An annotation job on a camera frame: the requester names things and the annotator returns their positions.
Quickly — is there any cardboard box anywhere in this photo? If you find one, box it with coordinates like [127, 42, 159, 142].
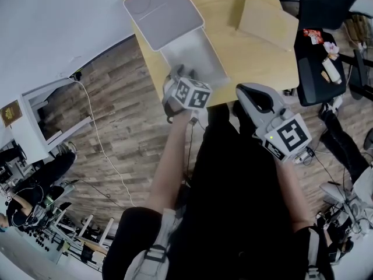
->
[227, 0, 300, 53]

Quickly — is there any person's black clothing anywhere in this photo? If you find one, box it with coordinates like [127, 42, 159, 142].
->
[101, 103, 336, 280]

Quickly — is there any red snack packet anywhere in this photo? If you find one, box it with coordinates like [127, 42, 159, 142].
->
[302, 28, 325, 45]

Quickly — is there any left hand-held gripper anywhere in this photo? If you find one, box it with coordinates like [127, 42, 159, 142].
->
[161, 64, 213, 114]

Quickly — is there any person's left forearm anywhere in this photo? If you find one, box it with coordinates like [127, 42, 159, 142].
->
[145, 109, 205, 214]

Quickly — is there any person's right forearm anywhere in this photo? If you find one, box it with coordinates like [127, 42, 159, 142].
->
[273, 155, 315, 232]

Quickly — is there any grey harness strap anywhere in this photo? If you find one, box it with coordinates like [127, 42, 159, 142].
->
[305, 225, 342, 280]
[125, 208, 182, 280]

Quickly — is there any white crumpled tissue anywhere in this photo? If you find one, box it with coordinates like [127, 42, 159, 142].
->
[322, 41, 340, 61]

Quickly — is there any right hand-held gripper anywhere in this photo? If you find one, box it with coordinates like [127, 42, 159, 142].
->
[235, 82, 313, 163]

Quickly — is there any white bottle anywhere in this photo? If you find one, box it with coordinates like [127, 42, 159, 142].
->
[321, 58, 343, 85]

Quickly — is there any white power strip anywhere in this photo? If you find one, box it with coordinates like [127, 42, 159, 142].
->
[292, 148, 316, 165]

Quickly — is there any white cable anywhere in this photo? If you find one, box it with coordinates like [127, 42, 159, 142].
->
[69, 78, 138, 208]

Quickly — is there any grey box with lid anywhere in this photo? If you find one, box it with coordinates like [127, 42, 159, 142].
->
[122, 0, 231, 89]

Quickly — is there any white metal frame rack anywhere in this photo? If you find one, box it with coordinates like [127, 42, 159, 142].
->
[43, 208, 115, 271]

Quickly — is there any black office chair with items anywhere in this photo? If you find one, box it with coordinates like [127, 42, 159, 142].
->
[293, 29, 347, 107]

